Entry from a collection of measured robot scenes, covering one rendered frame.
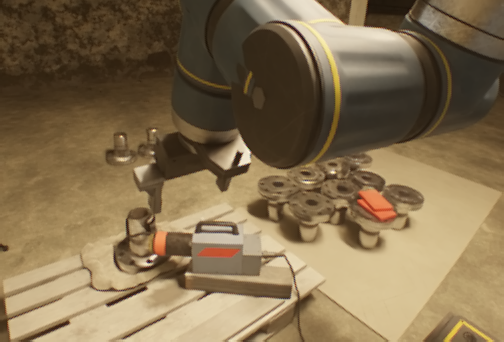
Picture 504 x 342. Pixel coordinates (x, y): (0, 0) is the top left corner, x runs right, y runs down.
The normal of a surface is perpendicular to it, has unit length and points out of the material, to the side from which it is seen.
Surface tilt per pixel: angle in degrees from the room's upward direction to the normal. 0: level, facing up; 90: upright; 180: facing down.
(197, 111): 108
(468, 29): 100
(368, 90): 75
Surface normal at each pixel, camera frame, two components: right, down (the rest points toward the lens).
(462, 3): -0.70, 0.31
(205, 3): -0.75, -0.07
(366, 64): 0.45, -0.23
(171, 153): 0.26, -0.71
